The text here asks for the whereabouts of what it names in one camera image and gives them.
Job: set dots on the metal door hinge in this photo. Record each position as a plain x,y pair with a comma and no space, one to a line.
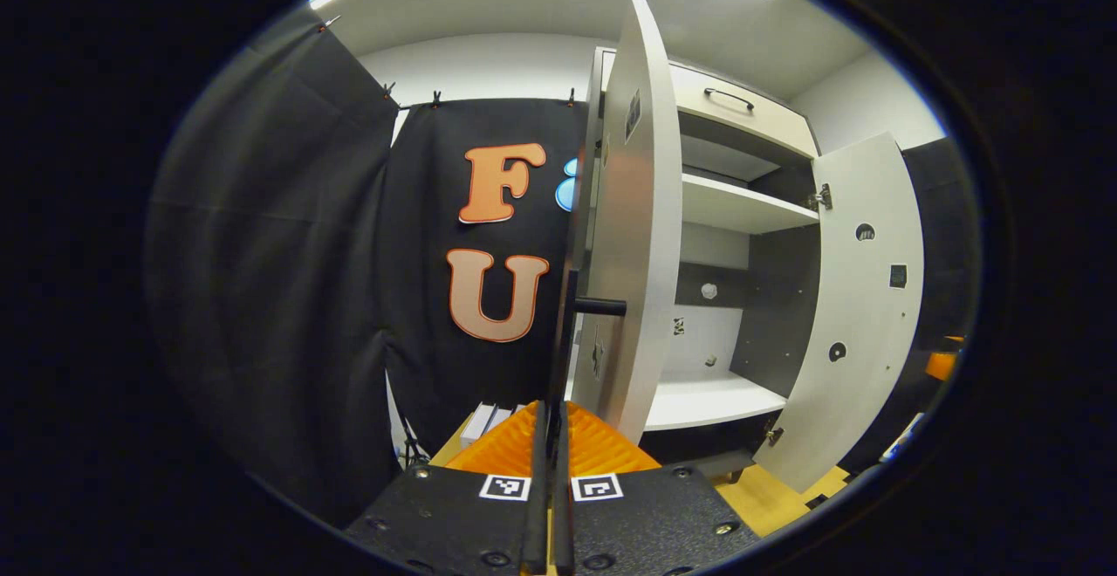
820,199
774,435

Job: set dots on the black backdrop cloth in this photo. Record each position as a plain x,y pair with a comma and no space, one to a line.
262,253

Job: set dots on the small white blue object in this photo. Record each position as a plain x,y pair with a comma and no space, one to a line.
903,441

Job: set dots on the pale blue book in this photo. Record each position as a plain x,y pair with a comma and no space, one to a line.
499,417

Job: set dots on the beige double-door shoe cabinet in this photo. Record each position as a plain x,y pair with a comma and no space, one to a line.
777,297

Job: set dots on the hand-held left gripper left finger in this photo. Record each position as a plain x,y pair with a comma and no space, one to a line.
537,524

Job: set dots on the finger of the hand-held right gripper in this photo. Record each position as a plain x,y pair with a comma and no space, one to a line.
942,365

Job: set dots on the white cabinet shelf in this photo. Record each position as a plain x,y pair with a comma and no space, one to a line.
733,205
707,401

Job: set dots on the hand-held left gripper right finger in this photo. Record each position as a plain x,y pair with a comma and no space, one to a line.
563,524

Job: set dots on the beige shoe cabinet door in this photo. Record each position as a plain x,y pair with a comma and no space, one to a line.
633,236
864,314

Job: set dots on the beige cabinet drawer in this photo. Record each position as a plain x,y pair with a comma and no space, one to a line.
689,87

